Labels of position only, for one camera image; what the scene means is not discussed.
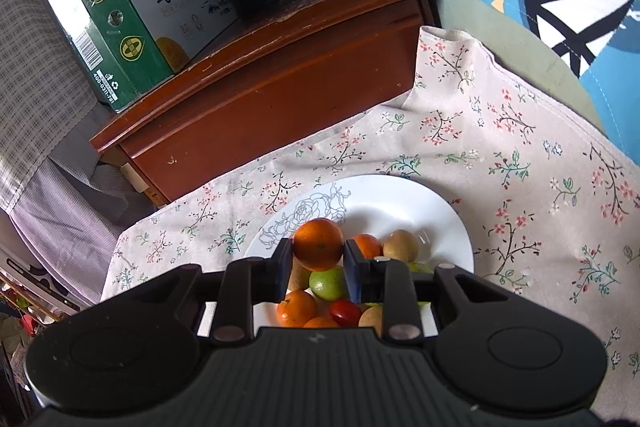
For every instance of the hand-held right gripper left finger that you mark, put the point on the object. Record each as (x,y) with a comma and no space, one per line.
(282,272)

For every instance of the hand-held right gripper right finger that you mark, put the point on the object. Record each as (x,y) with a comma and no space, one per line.
(355,272)

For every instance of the brown kiwi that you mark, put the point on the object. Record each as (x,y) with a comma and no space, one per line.
(300,276)
(401,246)
(371,318)

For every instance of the green jujube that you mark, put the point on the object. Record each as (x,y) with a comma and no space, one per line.
(421,267)
(327,284)

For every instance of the red cherry tomato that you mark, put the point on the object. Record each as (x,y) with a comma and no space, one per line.
(345,313)

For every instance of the white plate with flower print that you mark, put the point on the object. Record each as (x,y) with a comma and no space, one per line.
(400,207)

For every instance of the open cardboard box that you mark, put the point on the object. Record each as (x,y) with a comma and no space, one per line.
(137,182)

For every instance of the brown wooden nightstand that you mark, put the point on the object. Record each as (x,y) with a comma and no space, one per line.
(280,97)

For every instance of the floral tablecloth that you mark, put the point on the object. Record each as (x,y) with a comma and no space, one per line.
(525,207)

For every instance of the lavender checked cloth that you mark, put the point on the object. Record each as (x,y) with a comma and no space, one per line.
(50,187)

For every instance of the grey-green cushion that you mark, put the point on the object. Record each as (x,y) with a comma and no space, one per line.
(500,62)

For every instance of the green carton box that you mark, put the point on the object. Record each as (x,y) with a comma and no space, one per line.
(125,17)

